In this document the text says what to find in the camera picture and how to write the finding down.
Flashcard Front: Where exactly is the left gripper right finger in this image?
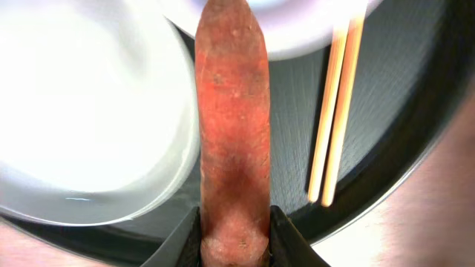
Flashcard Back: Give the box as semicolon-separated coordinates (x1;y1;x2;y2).
269;205;330;267

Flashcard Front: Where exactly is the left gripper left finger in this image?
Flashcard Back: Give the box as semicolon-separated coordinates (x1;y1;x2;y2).
140;207;201;267

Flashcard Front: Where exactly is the white plate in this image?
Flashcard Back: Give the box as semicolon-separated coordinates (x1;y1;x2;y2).
1;0;200;226

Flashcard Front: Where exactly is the orange carrot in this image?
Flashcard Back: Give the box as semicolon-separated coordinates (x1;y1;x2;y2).
195;0;271;266

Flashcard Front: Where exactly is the wooden chopstick left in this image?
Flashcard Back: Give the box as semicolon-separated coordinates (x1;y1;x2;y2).
308;24;349;202

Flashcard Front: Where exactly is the wooden chopstick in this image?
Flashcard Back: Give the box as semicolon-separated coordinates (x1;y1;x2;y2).
308;24;349;202
321;15;365;207

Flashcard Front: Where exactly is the white bowl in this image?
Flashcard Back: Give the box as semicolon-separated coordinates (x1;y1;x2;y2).
159;0;379;66

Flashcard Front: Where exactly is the wooden chopstick right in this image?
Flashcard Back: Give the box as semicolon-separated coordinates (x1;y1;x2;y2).
321;15;365;207

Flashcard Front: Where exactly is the round black tray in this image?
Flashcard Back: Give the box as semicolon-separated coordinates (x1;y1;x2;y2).
0;0;475;267

